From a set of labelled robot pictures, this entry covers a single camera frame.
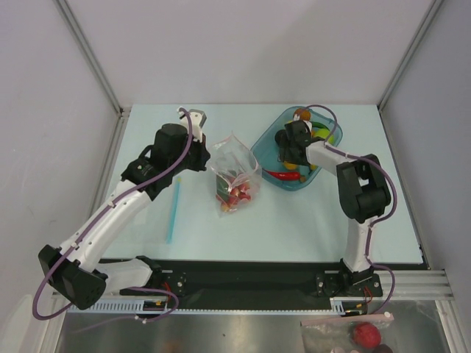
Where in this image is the dark purple fruit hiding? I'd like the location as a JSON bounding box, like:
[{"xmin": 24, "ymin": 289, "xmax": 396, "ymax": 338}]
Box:
[{"xmin": 275, "ymin": 130, "xmax": 286, "ymax": 146}]

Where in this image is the orange fruit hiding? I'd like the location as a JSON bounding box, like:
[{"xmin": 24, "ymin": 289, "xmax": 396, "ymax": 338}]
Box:
[{"xmin": 283, "ymin": 162, "xmax": 298, "ymax": 171}]

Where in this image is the clear zip top bag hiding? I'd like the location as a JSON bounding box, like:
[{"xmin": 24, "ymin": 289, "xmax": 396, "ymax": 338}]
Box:
[{"xmin": 209, "ymin": 133, "xmax": 262, "ymax": 215}]

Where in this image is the red strawberry bunch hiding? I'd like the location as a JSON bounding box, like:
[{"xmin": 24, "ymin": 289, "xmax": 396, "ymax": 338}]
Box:
[{"xmin": 216, "ymin": 171, "xmax": 257, "ymax": 213}]

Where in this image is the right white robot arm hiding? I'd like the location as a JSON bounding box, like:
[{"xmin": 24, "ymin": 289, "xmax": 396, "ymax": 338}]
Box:
[{"xmin": 275, "ymin": 120, "xmax": 397, "ymax": 295}]

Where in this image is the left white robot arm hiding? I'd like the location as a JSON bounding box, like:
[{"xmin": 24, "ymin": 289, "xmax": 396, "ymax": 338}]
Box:
[{"xmin": 38, "ymin": 123, "xmax": 210, "ymax": 310}]

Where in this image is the blue zipper clear bag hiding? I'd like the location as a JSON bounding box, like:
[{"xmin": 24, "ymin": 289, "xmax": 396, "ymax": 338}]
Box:
[{"xmin": 121, "ymin": 175, "xmax": 183, "ymax": 244}]

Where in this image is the red fruit in bag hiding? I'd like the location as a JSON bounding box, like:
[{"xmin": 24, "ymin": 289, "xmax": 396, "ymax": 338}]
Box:
[{"xmin": 353, "ymin": 322, "xmax": 382, "ymax": 349}]

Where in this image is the teal plastic tray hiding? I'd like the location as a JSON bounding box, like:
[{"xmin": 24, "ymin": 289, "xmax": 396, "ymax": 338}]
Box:
[{"xmin": 251, "ymin": 106, "xmax": 343, "ymax": 191}]

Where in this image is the green chili pepper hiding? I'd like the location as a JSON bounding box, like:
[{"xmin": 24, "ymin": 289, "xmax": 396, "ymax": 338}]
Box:
[{"xmin": 311, "ymin": 121, "xmax": 328, "ymax": 130}]

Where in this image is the brown kiwi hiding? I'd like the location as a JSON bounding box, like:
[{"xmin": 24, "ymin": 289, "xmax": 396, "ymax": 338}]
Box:
[{"xmin": 293, "ymin": 108, "xmax": 311, "ymax": 121}]

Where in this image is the green apple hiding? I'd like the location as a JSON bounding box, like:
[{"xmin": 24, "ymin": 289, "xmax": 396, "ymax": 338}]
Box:
[{"xmin": 314, "ymin": 128, "xmax": 334, "ymax": 144}]

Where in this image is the red chili pepper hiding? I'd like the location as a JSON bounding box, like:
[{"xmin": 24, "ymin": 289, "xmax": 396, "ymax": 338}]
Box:
[{"xmin": 265, "ymin": 170, "xmax": 301, "ymax": 181}]

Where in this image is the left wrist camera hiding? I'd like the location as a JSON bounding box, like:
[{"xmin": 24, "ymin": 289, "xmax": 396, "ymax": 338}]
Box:
[{"xmin": 177, "ymin": 107, "xmax": 207, "ymax": 143}]

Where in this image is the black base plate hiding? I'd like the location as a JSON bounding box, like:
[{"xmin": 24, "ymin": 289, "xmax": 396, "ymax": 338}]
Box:
[{"xmin": 143, "ymin": 260, "xmax": 383, "ymax": 301}]

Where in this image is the white cable duct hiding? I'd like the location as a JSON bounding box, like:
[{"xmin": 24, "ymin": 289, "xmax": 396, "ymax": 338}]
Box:
[{"xmin": 87, "ymin": 292, "xmax": 368, "ymax": 315}]

